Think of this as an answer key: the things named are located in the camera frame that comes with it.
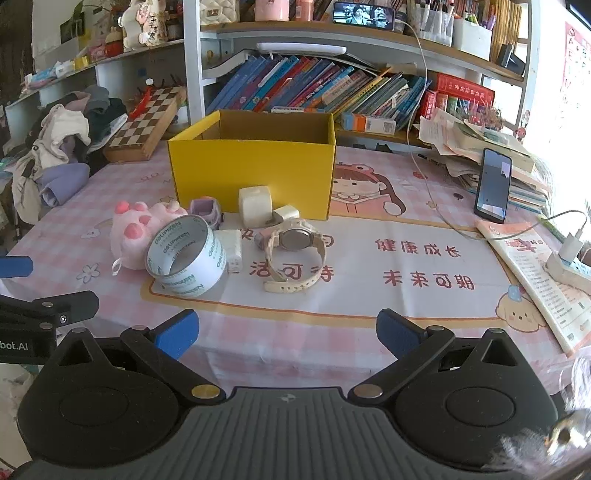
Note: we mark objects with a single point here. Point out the pink plush paw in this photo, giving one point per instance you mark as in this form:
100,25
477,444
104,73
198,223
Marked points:
134,230

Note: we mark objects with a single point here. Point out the white power strip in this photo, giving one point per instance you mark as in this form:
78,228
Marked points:
568,273

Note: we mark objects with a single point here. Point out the white side shelf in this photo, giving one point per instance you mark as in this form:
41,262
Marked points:
115,69

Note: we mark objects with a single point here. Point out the long orange white box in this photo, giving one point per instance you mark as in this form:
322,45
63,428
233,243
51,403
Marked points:
300,110

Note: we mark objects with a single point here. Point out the clear tape roll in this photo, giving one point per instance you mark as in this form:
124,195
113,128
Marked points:
213,258

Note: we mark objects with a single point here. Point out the red dictionary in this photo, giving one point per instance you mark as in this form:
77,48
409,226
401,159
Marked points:
461,90

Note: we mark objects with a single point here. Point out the purple smartwatch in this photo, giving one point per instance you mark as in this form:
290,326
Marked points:
205,210

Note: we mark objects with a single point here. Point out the white pen holder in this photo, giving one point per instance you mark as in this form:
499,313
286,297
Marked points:
471,39

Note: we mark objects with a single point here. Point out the pile of clothes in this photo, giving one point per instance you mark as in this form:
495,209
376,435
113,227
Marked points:
60,138

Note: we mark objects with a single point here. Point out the white desk lamp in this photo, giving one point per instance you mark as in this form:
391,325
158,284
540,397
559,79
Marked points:
300,49

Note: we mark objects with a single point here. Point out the yellow cardboard box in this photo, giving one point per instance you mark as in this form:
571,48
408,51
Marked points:
254,175

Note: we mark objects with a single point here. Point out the printed booklet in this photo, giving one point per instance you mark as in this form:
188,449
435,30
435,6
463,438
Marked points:
531,272

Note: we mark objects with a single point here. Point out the row of colourful books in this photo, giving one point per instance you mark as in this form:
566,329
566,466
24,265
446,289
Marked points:
300,83

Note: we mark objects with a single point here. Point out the white wooden bookshelf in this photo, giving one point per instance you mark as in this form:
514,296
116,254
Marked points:
194,69

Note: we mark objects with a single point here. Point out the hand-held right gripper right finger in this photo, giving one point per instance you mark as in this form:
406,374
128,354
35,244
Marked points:
397,333

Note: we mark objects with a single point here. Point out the phone showing video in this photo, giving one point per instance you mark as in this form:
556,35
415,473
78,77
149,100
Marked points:
362,14

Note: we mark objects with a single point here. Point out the small orange white box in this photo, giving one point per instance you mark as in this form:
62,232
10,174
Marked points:
369,123

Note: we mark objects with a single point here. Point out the black smartphone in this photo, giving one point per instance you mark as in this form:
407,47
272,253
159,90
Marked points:
494,184

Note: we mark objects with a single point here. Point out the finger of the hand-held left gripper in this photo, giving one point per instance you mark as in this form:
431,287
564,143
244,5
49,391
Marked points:
69,304
14,267

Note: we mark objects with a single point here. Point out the small white charger plug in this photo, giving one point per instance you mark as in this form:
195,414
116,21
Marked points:
286,213

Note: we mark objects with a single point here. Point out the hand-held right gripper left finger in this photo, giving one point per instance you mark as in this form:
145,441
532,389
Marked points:
178,333

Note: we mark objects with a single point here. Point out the small mauve object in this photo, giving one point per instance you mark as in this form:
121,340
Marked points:
262,239

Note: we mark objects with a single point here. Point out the beige wristwatch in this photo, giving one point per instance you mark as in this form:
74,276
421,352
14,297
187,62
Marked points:
295,237

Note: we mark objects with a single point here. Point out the white wall charger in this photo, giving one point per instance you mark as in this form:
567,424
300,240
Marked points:
571,244

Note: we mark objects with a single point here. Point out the dried flower bunch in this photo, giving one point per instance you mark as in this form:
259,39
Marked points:
480,115

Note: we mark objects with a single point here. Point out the black box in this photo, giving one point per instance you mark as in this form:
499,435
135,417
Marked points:
510,60

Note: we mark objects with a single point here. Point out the pile of papers and books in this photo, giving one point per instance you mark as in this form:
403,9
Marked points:
461,138

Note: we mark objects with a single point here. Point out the white cube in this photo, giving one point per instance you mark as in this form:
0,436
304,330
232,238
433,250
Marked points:
254,205

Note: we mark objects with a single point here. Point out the wooden chessboard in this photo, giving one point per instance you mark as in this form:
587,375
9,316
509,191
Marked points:
147,120

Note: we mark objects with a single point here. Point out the wall poster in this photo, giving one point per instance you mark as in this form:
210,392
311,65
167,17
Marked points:
577,74

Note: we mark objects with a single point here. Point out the pink container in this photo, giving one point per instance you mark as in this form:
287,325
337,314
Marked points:
272,10

